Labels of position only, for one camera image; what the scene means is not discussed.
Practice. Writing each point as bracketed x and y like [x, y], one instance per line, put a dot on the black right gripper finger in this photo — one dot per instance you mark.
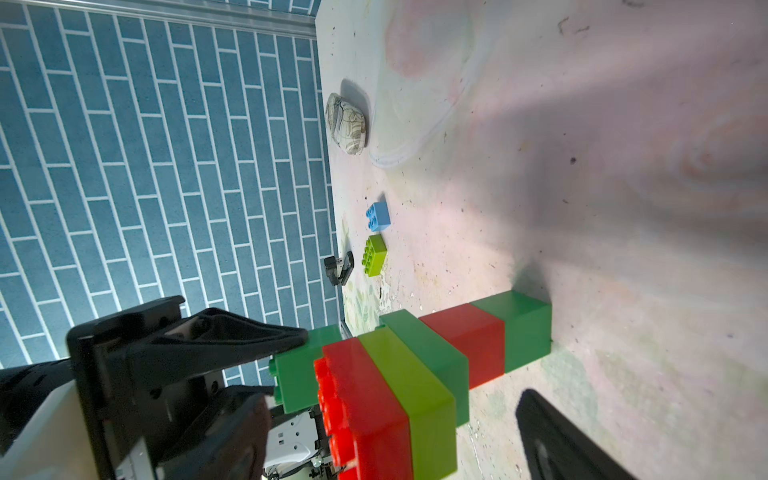
[555, 448]

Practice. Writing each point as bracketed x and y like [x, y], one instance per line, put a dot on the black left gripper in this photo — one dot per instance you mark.
[144, 374]

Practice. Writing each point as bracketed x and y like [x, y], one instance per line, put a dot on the green square lego brick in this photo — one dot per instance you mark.
[296, 385]
[528, 326]

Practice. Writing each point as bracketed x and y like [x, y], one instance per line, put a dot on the red square lego brick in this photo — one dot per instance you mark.
[476, 334]

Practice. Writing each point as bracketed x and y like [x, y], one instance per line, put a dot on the lime long lego brick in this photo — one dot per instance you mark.
[374, 256]

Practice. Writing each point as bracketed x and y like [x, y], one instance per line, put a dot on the green long lego brick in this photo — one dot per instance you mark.
[446, 362]

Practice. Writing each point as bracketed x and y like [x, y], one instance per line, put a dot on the red long lego brick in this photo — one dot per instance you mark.
[368, 430]

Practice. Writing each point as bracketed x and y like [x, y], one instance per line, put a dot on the blue square lego brick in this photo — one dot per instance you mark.
[378, 217]

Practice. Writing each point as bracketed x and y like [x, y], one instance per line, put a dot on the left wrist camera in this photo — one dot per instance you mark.
[297, 446]

